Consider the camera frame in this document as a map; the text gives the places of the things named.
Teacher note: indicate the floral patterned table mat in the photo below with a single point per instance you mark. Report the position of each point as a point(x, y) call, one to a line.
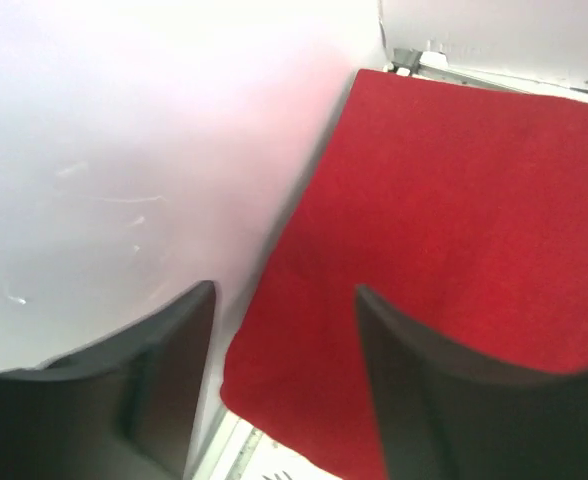
point(272, 460)

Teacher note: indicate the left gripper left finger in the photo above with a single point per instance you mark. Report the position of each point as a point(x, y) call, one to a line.
point(121, 408)

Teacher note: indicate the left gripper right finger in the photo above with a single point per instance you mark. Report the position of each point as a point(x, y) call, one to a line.
point(445, 411)

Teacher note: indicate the red t-shirt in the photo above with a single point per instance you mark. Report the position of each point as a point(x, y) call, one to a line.
point(424, 225)

